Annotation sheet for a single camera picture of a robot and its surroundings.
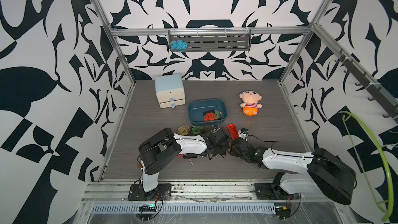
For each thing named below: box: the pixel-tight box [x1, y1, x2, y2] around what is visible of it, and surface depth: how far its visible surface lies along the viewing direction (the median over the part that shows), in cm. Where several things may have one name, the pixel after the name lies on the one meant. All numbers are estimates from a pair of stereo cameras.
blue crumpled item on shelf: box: [169, 39, 189, 53], surface depth 93 cm
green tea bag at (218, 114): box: [214, 109, 223, 120], surface depth 103 cm
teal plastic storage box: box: [188, 98, 228, 126], surface depth 104 cm
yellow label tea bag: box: [176, 125, 191, 136], surface depth 96 cm
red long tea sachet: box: [225, 122, 239, 141], surface depth 98 cm
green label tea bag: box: [191, 125, 204, 135], surface depth 96 cm
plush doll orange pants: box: [238, 90, 263, 117], surface depth 103 cm
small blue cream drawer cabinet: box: [154, 74, 187, 109], surface depth 101 cm
